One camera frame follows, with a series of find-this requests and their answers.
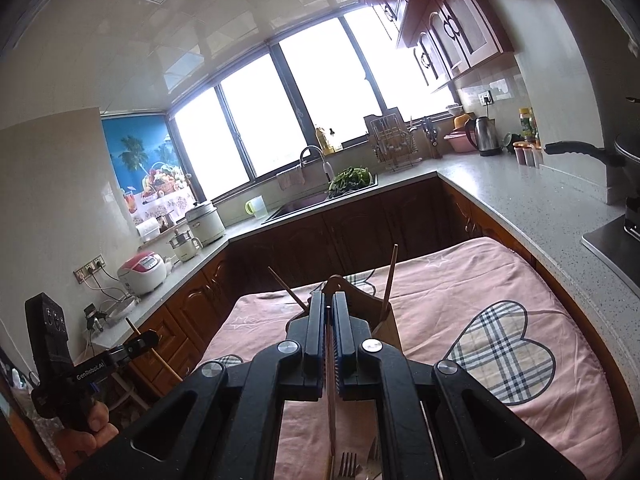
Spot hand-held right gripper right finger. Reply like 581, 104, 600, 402
331, 291, 588, 480

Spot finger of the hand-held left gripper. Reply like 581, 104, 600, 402
117, 329, 161, 361

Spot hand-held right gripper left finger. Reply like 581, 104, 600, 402
65, 291, 330, 480

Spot brown wooden chopstick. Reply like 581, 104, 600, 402
125, 317, 182, 384
267, 266, 309, 311
382, 244, 399, 321
325, 320, 339, 461

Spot wooden utensil holder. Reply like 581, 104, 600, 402
285, 275, 403, 356

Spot metal fork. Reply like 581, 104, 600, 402
336, 452, 359, 480
365, 437, 382, 480

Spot person's left hand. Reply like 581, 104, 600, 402
52, 400, 121, 476

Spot small black device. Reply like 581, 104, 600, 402
82, 304, 108, 331

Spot pink and white rice cooker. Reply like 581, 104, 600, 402
117, 252, 168, 296

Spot small white electric pot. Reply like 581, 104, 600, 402
168, 230, 204, 263

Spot pink tablecloth with plaid hearts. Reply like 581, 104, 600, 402
192, 236, 626, 480

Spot wooden lower cabinets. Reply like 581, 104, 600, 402
125, 175, 538, 396

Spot wooden cabinets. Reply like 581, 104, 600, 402
350, 0, 516, 93
125, 175, 538, 396

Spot large white cooker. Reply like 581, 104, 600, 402
185, 200, 227, 246

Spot kitchen sink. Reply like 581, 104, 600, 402
260, 180, 381, 226

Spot white dish cloth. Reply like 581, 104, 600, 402
276, 169, 306, 191

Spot green vegetables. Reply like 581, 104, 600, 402
327, 166, 373, 196

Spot metal kitchen faucet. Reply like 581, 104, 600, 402
299, 146, 336, 183

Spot palm tree window blind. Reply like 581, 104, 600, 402
101, 114, 196, 221

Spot metal dish rack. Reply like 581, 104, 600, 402
364, 110, 423, 173

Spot knife block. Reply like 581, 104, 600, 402
421, 116, 443, 160

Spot pink plastic basin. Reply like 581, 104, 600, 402
444, 130, 478, 153

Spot steel electric kettle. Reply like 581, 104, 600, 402
465, 116, 503, 157

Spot large kitchen window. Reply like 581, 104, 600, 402
167, 7, 456, 201

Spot pink lidded seasoning jars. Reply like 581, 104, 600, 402
512, 141, 543, 168

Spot yellow capped bottle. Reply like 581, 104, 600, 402
517, 106, 539, 143

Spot black stove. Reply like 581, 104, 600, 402
580, 200, 640, 281

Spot wooden upper cabinets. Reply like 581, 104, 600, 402
350, 0, 516, 93

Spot wide wall outlet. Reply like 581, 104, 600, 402
74, 255, 106, 281

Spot black pan with handle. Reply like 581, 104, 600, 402
544, 132, 640, 181

